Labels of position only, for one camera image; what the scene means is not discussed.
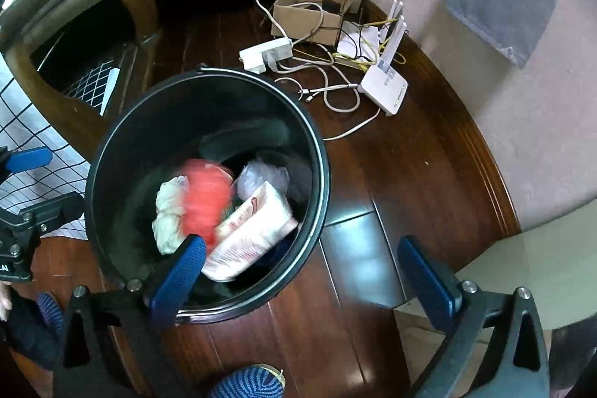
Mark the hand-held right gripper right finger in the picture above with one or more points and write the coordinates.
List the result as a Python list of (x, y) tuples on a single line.
[(424, 281)]

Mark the pale beige furniture piece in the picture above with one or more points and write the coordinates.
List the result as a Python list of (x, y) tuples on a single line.
[(536, 267)]

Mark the black power adapter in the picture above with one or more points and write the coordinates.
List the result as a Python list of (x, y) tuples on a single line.
[(333, 5)]

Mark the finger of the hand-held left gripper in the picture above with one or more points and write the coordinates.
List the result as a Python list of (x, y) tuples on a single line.
[(51, 207), (30, 159)]

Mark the white checkered tablecloth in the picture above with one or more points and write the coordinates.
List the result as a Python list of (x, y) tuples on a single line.
[(23, 118)]

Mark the dark trouser leg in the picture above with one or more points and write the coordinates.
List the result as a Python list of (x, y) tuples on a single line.
[(28, 337)]

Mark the blue knit slipper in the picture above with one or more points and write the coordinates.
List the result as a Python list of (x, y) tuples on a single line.
[(249, 384), (50, 311)]

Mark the person's left hand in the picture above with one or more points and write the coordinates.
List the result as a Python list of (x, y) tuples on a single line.
[(3, 300)]

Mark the white router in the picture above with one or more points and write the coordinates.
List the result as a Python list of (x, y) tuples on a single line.
[(385, 85)]

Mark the beige paper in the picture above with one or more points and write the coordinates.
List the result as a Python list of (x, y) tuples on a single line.
[(168, 216)]

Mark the black trash bin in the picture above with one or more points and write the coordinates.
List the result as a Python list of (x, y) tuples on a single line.
[(140, 137)]

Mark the white plastic bag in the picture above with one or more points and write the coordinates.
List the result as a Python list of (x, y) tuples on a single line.
[(261, 179)]

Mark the white power strip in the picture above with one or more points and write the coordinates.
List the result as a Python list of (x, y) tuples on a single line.
[(266, 53)]

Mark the red paper cup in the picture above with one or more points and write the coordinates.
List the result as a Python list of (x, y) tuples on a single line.
[(205, 202)]

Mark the wooden chair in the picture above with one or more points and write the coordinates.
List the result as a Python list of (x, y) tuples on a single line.
[(135, 6)]

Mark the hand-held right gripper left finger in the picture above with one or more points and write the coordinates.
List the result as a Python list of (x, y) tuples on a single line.
[(179, 281)]

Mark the white box with red print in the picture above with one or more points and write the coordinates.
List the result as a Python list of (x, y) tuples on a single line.
[(252, 235)]

